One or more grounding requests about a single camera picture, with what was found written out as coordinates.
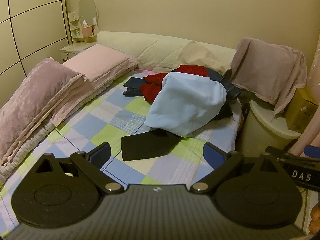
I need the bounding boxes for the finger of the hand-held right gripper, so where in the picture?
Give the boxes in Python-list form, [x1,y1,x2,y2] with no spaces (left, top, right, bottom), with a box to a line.
[304,145,320,158]

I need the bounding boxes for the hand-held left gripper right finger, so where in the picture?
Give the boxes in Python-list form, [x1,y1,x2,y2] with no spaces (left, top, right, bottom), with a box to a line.
[190,142,292,195]

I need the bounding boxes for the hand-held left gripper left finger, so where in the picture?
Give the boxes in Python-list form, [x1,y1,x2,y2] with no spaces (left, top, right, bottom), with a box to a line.
[35,142,123,194]

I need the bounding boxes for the light blue sweatshirt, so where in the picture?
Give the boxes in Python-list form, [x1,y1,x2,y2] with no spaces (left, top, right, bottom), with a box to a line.
[144,72,227,138]

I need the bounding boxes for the person's right hand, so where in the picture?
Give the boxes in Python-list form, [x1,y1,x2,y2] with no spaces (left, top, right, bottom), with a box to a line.
[310,204,320,233]

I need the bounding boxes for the checked bed sheet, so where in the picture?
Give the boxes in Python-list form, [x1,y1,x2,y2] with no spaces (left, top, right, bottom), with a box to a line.
[0,67,243,230]

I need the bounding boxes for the cardboard box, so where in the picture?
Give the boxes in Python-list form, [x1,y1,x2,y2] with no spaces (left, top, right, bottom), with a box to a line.
[285,87,319,133]

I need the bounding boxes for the black pants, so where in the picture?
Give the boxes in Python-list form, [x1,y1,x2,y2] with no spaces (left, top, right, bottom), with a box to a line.
[121,129,184,162]

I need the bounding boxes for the cream round cabinet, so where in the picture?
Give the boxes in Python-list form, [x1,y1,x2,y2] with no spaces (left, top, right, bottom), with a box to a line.
[236,99,303,155]

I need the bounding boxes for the dark blue jeans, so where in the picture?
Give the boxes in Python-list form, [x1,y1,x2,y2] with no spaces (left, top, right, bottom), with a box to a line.
[122,69,242,100]

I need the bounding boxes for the red knitted garment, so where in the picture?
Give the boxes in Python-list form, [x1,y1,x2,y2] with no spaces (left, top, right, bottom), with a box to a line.
[139,64,210,102]

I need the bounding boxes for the mauve velvet pillow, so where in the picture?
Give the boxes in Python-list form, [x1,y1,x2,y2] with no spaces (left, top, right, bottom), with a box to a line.
[0,57,94,167]

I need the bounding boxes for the light pink pillow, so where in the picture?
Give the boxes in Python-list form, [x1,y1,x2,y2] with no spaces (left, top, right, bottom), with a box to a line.
[62,44,139,98]

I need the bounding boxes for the mauve blanket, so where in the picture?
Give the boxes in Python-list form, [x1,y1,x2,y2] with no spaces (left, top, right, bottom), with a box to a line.
[230,38,307,117]

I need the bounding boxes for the white dressing table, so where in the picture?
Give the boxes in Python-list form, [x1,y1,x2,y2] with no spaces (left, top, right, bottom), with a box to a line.
[59,11,98,62]

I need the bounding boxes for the cream headboard cushion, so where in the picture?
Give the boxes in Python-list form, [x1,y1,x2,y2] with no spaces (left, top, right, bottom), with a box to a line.
[96,31,238,77]

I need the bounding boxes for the pink tissue box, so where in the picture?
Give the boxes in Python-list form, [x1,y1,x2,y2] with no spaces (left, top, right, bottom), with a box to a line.
[81,20,93,36]

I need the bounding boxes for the cream panelled wardrobe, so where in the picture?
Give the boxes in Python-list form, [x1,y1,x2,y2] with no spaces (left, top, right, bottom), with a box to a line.
[0,0,73,110]

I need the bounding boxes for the oval vanity mirror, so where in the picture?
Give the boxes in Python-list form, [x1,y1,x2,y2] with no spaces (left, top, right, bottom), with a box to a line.
[78,0,98,28]

